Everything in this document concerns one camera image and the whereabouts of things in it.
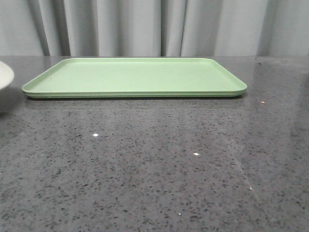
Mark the cream round plate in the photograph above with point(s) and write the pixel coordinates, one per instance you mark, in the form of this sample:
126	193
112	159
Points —
6	78

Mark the light green plastic tray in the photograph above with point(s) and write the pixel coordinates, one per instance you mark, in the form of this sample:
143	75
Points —
135	77

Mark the grey curtain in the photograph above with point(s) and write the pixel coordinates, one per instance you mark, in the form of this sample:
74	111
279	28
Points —
154	28

